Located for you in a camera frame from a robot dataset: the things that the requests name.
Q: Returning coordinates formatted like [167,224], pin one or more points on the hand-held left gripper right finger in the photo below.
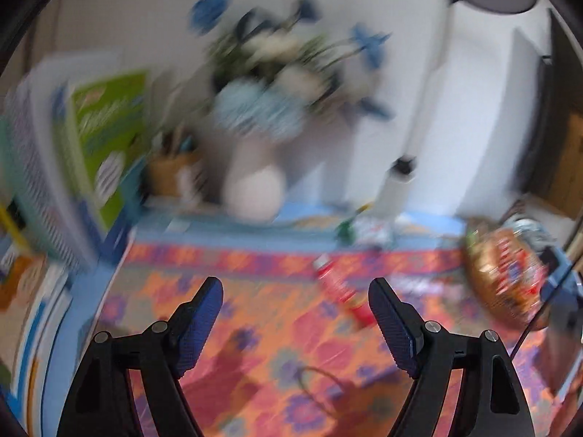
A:
[395,327]

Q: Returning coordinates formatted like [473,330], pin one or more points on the basket of snacks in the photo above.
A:
[501,277]

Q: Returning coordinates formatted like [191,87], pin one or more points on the stack of flat books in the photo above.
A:
[27,323]

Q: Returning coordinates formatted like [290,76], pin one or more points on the white vase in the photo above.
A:
[253,186]

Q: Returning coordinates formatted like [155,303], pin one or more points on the dark monitor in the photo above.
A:
[553,77]

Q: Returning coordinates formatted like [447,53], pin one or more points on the green cover book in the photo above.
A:
[107,145]

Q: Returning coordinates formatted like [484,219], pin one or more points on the floral tablecloth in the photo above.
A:
[273,291]

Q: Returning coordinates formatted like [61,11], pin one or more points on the yellow-edged book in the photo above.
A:
[11,230]

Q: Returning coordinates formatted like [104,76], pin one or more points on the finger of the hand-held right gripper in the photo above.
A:
[552,265]

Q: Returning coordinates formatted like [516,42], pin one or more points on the white desk lamp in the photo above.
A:
[394,191]

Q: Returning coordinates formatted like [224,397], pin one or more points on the blue and white artificial flowers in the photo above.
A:
[273,77]

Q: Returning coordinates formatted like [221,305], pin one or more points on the red stick packet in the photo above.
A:
[341,289]

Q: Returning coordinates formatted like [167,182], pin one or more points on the white spiral notebooks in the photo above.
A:
[50,168]

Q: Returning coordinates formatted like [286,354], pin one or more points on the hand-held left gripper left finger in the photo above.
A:
[200,325]

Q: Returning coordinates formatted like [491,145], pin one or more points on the wooden pen holder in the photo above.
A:
[175,175]

